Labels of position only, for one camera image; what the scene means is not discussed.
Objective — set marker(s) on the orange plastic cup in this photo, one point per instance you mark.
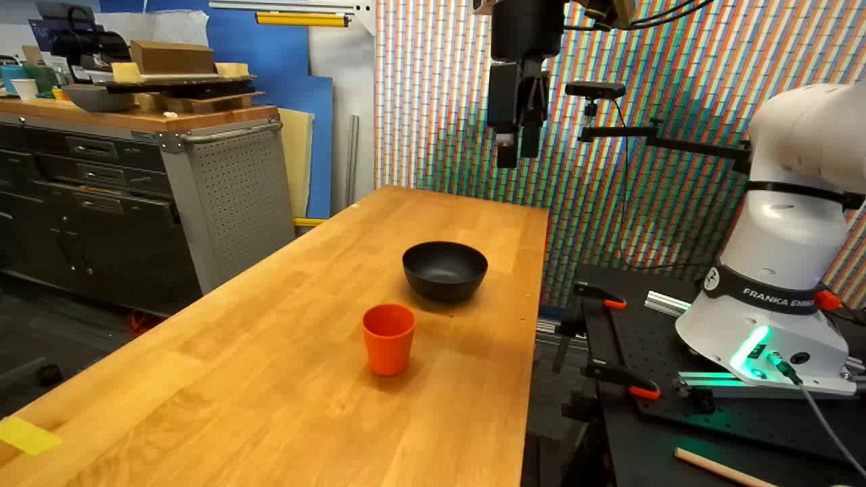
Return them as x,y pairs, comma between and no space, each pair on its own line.
388,342

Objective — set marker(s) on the black bowl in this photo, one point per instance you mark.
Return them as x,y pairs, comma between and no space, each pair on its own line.
446,272

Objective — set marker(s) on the yellow spirit level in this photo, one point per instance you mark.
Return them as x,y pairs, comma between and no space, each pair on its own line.
303,20

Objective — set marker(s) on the blue foam board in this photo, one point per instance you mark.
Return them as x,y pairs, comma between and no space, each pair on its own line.
280,82

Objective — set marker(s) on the yellow sticky note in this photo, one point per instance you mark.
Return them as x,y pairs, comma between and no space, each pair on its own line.
29,435

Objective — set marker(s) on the black equipment pile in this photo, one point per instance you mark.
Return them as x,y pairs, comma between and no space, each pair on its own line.
77,36

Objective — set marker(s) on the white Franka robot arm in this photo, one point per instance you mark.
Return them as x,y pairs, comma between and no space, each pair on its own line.
794,224

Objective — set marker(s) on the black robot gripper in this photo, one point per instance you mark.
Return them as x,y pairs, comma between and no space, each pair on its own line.
526,30

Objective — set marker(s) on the grey metal tool cabinet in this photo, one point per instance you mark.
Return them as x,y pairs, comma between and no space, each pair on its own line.
100,205

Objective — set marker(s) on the brown wooden box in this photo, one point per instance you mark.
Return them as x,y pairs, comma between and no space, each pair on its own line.
173,58

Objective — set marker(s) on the stacked wooden planks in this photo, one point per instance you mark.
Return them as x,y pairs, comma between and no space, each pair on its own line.
179,86

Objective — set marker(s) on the black camera on stand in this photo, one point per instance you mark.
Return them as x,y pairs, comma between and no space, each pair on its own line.
596,91

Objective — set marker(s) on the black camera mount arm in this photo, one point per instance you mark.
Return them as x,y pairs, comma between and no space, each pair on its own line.
658,139

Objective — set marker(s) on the wooden stick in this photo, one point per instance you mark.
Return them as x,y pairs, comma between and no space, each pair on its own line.
722,469

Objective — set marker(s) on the beige board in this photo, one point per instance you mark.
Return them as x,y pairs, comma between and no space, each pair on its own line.
298,164

